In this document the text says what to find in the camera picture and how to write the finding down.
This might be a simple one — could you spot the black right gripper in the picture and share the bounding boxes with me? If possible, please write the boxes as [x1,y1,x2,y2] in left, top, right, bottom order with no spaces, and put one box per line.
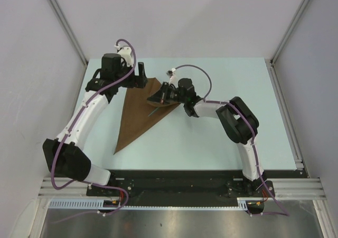
[147,82,186,106]

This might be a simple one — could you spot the brown cloth napkin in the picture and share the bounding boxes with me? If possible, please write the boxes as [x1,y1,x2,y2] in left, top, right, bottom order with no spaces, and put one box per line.
[115,78,179,153]

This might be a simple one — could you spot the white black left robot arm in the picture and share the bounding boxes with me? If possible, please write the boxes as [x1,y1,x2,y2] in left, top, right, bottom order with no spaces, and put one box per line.
[43,47,147,196]

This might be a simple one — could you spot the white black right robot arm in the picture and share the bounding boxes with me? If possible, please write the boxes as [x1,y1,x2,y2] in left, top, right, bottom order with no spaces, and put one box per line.
[147,78,266,196]

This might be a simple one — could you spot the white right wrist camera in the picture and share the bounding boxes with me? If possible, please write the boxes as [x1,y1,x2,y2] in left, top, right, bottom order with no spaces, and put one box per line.
[166,68,177,85]

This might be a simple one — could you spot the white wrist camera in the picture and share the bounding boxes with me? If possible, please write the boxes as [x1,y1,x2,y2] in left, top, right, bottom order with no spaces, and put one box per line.
[115,45,134,67]
[166,68,177,85]

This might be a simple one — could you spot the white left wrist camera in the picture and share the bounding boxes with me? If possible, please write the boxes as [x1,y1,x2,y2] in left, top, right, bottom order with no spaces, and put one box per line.
[115,45,134,67]

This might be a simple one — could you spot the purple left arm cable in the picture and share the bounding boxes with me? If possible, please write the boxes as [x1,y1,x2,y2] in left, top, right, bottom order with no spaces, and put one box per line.
[50,39,138,224]

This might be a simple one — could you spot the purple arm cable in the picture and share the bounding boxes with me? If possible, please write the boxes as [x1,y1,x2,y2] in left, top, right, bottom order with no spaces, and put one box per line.
[50,39,138,224]
[171,64,290,217]

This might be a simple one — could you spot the aluminium frame post right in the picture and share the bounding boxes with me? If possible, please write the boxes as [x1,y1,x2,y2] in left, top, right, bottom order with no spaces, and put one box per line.
[269,0,312,66]

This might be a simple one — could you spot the aluminium frame post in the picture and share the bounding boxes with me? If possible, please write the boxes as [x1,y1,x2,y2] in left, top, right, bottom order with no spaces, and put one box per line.
[47,0,89,67]
[269,0,312,66]

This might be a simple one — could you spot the aluminium frame post left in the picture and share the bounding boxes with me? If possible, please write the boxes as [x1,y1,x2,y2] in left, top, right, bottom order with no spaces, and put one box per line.
[47,0,89,67]

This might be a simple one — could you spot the white slotted cable duct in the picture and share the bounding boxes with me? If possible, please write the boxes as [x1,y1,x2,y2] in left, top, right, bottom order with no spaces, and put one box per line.
[49,198,247,210]

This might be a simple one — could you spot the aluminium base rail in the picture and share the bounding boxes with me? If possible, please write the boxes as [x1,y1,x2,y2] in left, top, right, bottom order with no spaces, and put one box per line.
[38,178,326,200]

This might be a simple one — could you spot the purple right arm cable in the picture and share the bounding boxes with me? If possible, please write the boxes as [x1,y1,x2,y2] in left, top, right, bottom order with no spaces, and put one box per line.
[171,64,290,217]

